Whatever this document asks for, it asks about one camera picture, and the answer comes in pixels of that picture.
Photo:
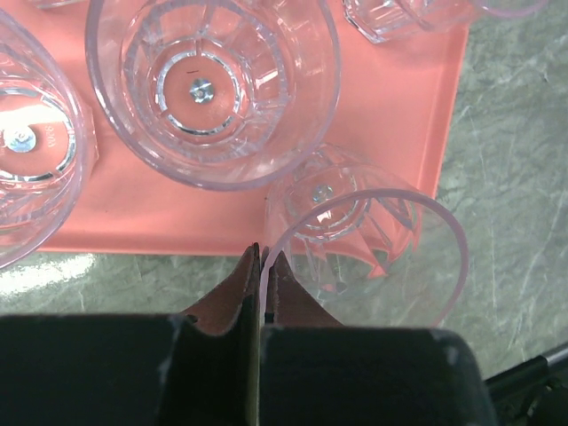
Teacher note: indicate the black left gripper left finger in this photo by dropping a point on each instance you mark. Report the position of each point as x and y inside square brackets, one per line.
[196, 367]

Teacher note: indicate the pink plastic tray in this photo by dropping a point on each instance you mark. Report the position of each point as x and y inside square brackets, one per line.
[394, 109]

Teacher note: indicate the clear glass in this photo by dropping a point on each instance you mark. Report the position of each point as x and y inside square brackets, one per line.
[382, 21]
[347, 242]
[48, 143]
[221, 95]

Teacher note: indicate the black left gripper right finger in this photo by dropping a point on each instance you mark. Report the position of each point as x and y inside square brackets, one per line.
[316, 371]

